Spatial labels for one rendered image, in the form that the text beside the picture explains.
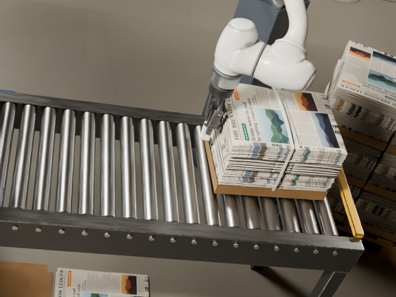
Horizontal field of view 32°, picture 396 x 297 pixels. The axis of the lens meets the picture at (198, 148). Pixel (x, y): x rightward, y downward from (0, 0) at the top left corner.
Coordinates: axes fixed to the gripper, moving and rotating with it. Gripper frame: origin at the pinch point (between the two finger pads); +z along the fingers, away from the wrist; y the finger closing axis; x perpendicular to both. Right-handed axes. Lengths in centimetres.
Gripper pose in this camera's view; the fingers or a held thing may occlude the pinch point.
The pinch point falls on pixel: (207, 131)
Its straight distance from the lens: 221.5
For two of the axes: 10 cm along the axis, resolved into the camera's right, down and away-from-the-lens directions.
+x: -9.7, -1.1, -2.3
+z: -2.4, 7.1, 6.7
